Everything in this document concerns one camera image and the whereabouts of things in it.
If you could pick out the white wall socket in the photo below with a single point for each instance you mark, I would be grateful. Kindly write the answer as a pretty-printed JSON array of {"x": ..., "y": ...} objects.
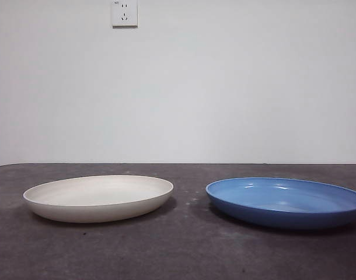
[{"x": 125, "y": 14}]

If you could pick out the white round plate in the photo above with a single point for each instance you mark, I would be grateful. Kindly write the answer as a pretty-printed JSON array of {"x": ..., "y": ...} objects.
[{"x": 96, "y": 201}]

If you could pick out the blue round plate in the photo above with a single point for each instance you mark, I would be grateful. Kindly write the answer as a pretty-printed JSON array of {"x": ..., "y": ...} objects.
[{"x": 283, "y": 216}]

